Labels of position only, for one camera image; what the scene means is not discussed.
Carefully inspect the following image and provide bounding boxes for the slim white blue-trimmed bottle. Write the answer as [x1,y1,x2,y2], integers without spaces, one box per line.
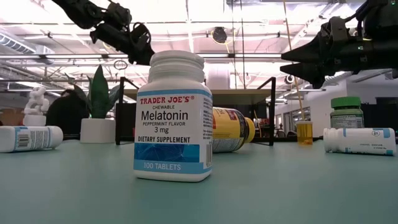
[0,125,64,154]
[323,127,397,156]

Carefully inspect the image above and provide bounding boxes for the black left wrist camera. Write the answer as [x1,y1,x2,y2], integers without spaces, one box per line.
[104,1,133,30]

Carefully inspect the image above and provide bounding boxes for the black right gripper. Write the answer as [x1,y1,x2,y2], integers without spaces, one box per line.
[280,37,393,90]

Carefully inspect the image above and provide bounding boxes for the brown bottle yellow cap label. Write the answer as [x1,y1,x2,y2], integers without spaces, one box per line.
[212,106,256,153]

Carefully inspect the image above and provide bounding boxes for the long ceiling light strip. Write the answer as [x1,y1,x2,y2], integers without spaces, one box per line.
[0,53,282,60]

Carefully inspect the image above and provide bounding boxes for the white knotted figure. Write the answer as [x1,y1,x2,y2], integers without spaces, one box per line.
[23,86,50,116]

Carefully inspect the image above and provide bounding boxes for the person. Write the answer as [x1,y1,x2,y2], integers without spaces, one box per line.
[45,89,91,135]

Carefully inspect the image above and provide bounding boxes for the wide black partition panel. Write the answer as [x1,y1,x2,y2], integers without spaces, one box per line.
[360,96,398,133]

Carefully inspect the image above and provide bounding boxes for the silver ceiling air duct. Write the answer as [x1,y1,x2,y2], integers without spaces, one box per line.
[0,30,55,65]

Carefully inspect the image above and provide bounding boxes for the green-capped medicine bottle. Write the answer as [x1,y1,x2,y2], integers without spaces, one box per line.
[329,96,365,129]

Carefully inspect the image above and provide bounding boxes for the narrow black partition panel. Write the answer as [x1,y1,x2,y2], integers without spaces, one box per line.
[119,102,137,139]

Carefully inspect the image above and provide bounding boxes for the white Melatonin bottle blue label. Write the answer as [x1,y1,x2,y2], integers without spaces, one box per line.
[133,50,214,183]

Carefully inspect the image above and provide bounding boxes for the yellow hanging cable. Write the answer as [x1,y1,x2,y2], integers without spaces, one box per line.
[282,0,305,122]

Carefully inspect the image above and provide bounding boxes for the black ceiling cable reel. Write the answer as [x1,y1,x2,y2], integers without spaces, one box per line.
[211,26,228,44]

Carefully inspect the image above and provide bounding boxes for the dark left arm cable loop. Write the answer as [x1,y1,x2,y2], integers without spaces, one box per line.
[129,22,152,47]

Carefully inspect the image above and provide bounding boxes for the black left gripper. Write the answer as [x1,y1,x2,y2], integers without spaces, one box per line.
[90,23,155,66]

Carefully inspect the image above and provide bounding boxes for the snake plant in white pot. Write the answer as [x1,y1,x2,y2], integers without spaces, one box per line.
[64,64,121,144]

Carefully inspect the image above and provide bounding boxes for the wooden shelf black metal frame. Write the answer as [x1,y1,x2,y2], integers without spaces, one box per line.
[114,76,277,146]

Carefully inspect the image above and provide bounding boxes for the orange pill vial white cap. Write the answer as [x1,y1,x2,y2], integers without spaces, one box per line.
[295,120,314,146]

